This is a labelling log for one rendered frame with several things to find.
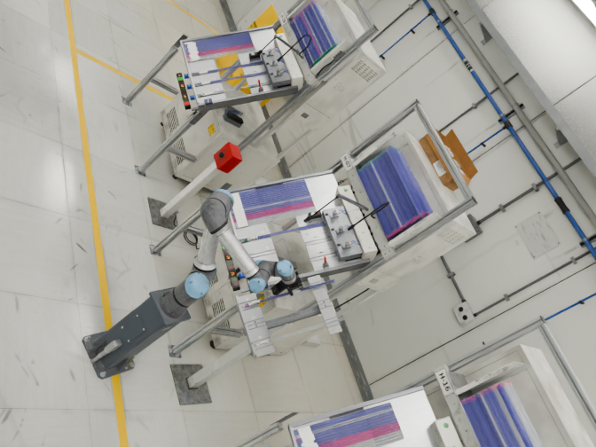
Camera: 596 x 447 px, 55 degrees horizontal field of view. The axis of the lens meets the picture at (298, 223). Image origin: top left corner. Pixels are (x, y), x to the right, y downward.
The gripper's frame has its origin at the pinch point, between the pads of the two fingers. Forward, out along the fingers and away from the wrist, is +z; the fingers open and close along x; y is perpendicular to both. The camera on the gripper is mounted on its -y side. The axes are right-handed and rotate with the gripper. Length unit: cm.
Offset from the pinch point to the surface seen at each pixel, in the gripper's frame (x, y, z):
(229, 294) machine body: 37, -38, 57
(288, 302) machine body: 14, -4, 50
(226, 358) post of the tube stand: -11, -47, 31
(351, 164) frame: 71, 63, 16
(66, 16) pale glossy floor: 305, -92, 27
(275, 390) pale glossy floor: -18, -35, 116
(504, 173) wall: 73, 187, 113
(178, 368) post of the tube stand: -1, -79, 45
